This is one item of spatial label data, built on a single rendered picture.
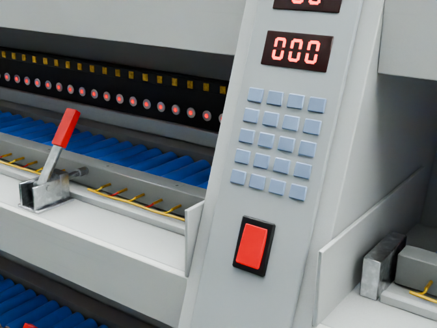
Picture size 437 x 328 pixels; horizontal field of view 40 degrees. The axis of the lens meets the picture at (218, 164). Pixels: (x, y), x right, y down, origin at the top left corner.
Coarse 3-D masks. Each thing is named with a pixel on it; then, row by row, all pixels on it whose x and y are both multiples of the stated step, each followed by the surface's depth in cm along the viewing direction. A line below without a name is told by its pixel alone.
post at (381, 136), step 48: (384, 0) 35; (240, 48) 40; (384, 96) 38; (432, 96) 47; (336, 144) 36; (384, 144) 40; (432, 144) 50; (336, 192) 35; (384, 192) 42; (192, 288) 40
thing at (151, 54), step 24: (24, 48) 82; (48, 48) 80; (72, 48) 77; (96, 48) 75; (120, 48) 73; (144, 48) 71; (168, 48) 69; (192, 72) 67; (216, 72) 65; (432, 168) 52; (432, 192) 52; (432, 216) 52; (72, 288) 74
